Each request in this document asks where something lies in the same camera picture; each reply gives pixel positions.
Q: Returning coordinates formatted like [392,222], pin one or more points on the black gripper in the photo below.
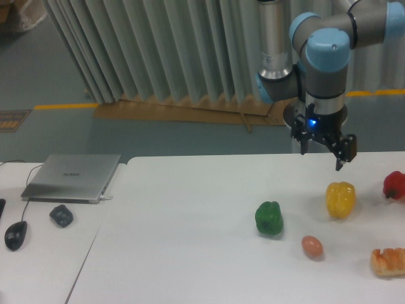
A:
[325,128]

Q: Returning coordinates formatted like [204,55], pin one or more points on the yellow bell pepper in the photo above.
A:
[340,198]

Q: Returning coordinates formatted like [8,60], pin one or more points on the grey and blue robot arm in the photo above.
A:
[307,58]

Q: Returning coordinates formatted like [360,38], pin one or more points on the red bell pepper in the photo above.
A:
[393,185]

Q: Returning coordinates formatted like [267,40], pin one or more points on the green bell pepper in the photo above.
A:
[268,218]

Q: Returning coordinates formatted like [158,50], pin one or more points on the flat brown cardboard sheet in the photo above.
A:
[248,113]

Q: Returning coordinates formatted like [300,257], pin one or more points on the brown egg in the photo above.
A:
[312,246]

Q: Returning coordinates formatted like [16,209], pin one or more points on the glazed pastry bread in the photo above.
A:
[388,263]

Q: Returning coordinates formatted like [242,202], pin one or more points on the pale green pleated curtain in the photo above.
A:
[226,51]

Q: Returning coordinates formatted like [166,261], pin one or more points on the silver closed laptop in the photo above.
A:
[72,178]

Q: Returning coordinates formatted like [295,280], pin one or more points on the dark grey small controller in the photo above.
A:
[62,216]

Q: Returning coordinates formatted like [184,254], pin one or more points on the black computer mouse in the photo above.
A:
[15,235]

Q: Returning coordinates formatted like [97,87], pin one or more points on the cardboard box in plastic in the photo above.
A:
[21,15]

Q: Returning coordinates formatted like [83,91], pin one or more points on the black keyboard edge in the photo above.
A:
[2,205]

